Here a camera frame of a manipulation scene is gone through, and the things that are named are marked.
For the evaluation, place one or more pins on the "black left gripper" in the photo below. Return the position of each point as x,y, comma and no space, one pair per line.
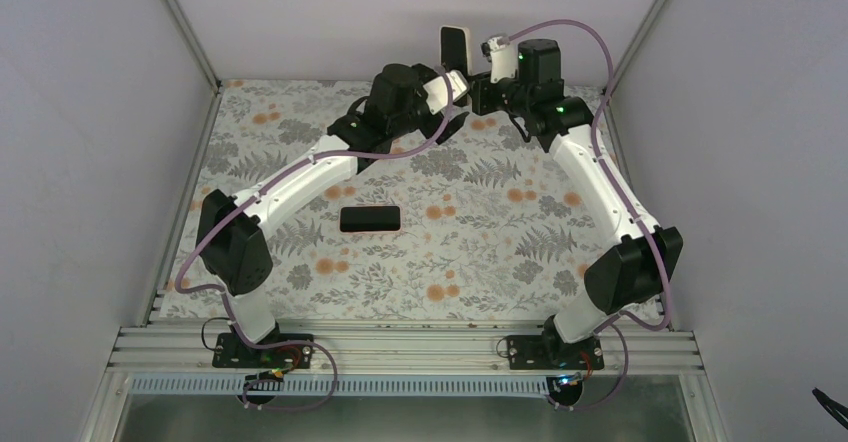
451,128

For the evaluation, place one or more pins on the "aluminium frame post right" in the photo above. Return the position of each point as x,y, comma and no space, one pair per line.
643,31

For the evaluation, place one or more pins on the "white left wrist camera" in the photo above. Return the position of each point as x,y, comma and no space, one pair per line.
437,90

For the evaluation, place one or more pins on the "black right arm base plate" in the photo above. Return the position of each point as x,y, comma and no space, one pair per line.
535,352

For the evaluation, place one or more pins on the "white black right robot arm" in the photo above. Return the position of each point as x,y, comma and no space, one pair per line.
525,82

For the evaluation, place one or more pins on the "floral patterned table mat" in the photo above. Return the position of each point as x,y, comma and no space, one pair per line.
492,228

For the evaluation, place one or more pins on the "black object bottom right corner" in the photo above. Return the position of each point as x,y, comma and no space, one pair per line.
832,407

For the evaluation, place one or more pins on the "aluminium frame post left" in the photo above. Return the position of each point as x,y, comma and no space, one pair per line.
194,46

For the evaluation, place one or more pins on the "perforated grey cable duct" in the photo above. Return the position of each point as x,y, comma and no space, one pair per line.
346,385

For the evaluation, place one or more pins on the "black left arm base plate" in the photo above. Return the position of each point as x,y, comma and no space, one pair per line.
231,352

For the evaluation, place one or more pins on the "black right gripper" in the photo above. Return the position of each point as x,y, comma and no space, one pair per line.
481,103

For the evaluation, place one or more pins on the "aluminium front rail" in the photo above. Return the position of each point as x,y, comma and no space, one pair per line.
404,350

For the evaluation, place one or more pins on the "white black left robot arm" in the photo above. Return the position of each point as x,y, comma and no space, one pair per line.
233,230

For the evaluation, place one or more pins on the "aluminium frame post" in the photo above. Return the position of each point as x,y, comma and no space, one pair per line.
194,46
643,31

